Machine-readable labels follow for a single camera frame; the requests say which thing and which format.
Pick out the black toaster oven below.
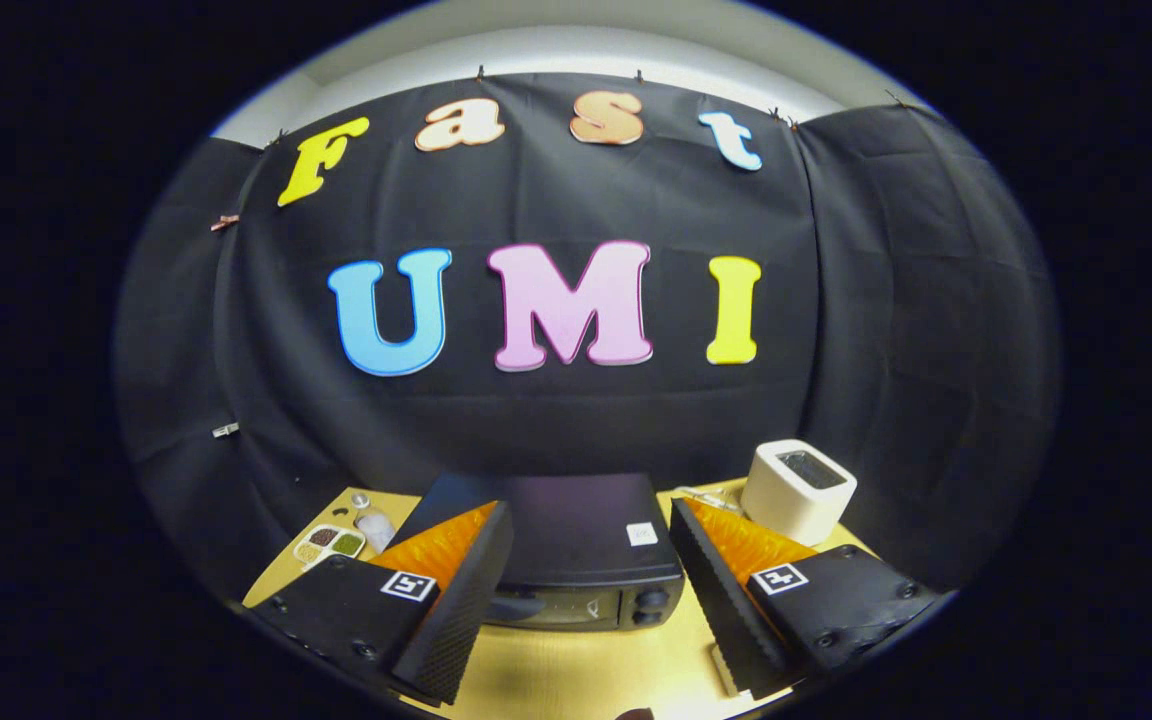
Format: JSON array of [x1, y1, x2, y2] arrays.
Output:
[[386, 472, 687, 633]]

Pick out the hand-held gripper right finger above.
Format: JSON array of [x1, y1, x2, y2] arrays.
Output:
[[669, 497, 940, 701]]

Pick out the metal wire basket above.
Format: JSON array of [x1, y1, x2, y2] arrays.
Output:
[[674, 484, 745, 516]]

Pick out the white food plate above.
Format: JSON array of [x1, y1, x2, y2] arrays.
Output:
[[710, 644, 743, 699]]

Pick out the small silver topped shaker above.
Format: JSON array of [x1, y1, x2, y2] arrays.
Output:
[[349, 490, 398, 554]]

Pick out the white compartment spice dish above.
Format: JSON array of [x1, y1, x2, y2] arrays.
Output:
[[293, 524, 368, 567]]

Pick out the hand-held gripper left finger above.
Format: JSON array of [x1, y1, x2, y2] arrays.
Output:
[[251, 500, 515, 706]]

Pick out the white pop-up toaster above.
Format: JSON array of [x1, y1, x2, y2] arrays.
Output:
[[741, 438, 859, 548]]

